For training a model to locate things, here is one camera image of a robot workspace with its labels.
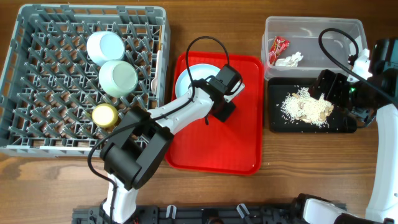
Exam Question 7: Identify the rice and peanut leftovers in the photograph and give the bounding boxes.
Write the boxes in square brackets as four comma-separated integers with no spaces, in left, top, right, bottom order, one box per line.
[277,87,334,128]

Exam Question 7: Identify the large light blue plate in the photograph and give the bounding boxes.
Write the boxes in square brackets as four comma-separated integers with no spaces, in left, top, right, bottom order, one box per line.
[175,63,220,98]

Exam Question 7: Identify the white napkin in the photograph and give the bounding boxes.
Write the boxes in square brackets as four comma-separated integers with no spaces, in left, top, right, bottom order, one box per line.
[275,52,303,67]

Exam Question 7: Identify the red snack wrapper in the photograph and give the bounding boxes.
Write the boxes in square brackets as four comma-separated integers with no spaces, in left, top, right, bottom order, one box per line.
[269,36,290,65]

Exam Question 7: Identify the green bowl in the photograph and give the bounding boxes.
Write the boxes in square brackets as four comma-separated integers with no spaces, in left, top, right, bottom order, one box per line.
[99,60,139,98]

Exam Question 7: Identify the yellow plastic cup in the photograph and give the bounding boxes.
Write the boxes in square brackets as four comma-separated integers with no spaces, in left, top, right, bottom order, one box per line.
[91,103,119,128]

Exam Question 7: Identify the light blue bowl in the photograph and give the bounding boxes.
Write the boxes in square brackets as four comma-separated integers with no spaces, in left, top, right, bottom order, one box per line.
[86,31,125,66]

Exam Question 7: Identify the white plastic fork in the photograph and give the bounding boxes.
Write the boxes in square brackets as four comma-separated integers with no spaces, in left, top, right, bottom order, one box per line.
[150,50,162,95]

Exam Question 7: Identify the wooden chopstick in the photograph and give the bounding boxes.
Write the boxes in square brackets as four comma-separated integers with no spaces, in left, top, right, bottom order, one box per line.
[158,26,163,51]

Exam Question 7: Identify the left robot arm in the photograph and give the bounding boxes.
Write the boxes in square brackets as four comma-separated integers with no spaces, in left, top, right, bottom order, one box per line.
[100,64,244,223]

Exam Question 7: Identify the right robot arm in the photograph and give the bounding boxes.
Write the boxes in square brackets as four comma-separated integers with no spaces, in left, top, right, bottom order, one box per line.
[291,38,397,223]

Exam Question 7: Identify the clear plastic waste bin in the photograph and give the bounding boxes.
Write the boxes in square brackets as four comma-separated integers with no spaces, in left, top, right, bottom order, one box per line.
[261,16,368,80]

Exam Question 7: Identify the grey plastic dishwasher rack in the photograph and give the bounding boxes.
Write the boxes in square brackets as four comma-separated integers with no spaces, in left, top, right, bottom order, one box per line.
[1,4,171,157]

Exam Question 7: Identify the red plastic serving tray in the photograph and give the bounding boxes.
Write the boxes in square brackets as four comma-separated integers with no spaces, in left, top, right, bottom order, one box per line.
[165,52,264,175]

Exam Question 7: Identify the black rectangular food tray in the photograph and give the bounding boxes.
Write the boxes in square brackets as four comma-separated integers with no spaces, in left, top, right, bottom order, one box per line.
[267,77,357,133]

